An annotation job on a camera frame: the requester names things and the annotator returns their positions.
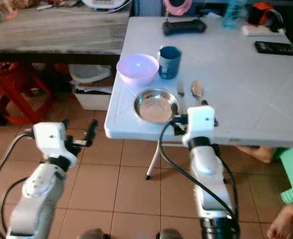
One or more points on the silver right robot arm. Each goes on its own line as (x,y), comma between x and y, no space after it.
(211,174)

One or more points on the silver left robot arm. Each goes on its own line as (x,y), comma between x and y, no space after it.
(39,189)

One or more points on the metal spoon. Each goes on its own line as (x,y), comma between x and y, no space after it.
(197,89)

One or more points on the metal fork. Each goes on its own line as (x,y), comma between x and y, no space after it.
(181,89)

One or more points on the stainless steel plate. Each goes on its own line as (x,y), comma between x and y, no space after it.
(155,105)

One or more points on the white storage bin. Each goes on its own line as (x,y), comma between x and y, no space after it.
(92,99)

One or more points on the white plastic folding table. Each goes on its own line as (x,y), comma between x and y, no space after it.
(241,84)

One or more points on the blue mug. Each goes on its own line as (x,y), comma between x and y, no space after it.
(170,64)

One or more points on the red plastic stool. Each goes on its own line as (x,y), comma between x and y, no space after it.
(12,92)

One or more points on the purple plastic bowl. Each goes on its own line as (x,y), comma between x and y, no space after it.
(136,69)

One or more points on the person's bare foot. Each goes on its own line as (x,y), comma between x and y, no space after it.
(258,153)
(286,221)

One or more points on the grey wooden table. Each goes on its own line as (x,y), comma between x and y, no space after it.
(57,37)

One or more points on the black remote control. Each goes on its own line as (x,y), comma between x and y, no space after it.
(275,48)

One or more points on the white power strip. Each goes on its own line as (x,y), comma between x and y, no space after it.
(258,31)

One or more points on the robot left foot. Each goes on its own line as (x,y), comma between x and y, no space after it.
(94,234)

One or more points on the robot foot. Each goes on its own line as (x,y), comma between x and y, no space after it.
(172,234)
(94,234)

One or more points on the clear blue water bottle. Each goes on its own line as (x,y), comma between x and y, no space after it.
(234,12)

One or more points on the orange and black device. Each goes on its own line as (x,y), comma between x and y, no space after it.
(261,12)

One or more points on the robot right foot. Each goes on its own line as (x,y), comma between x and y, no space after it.
(172,234)

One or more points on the white appliance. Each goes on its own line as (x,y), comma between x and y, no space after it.
(104,2)

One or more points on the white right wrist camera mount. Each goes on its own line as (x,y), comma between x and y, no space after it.
(200,122)

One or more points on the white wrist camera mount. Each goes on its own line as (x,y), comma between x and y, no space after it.
(200,122)
(49,139)

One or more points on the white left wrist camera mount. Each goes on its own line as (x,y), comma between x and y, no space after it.
(49,139)

